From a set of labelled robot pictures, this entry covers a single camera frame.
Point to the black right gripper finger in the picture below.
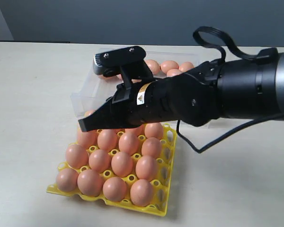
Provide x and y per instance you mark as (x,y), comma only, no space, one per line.
(105,117)

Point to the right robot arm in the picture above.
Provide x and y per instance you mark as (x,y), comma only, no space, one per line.
(249,88)

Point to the yellow plastic egg tray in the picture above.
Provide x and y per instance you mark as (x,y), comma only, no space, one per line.
(160,183)

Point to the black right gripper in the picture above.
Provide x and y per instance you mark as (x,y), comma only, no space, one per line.
(190,97)

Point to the clear plastic box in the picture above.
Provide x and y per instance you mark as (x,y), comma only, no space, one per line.
(96,90)

